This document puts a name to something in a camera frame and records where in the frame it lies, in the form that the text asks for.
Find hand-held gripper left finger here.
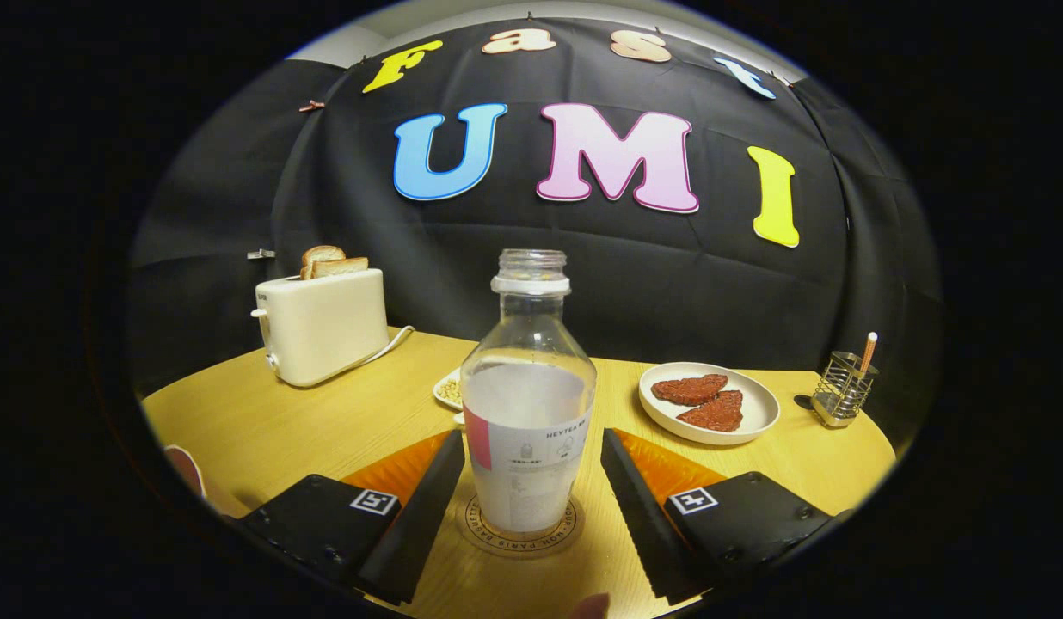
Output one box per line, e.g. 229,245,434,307
224,430,466,605

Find white round plate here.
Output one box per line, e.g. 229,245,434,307
639,362,781,445

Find white toaster cable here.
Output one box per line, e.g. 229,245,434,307
359,325,415,369

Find flat-topped toast slice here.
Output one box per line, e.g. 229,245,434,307
310,257,369,280

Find white divided snack dish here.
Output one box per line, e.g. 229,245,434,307
433,368,464,412

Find red-brown meat piece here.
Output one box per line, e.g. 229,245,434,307
651,374,729,407
676,390,744,432

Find clear juice bottle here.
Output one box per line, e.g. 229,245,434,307
460,249,598,534

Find round wooden coaster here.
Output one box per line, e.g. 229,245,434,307
457,494,586,560

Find metal wire utensil holder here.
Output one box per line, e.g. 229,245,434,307
811,351,879,428

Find cream toaster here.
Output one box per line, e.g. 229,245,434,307
250,268,390,388

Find round-topped toast slice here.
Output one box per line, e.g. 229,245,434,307
301,245,347,280

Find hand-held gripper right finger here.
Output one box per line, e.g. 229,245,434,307
599,428,852,605

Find wooden table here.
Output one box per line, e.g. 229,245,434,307
142,327,896,619

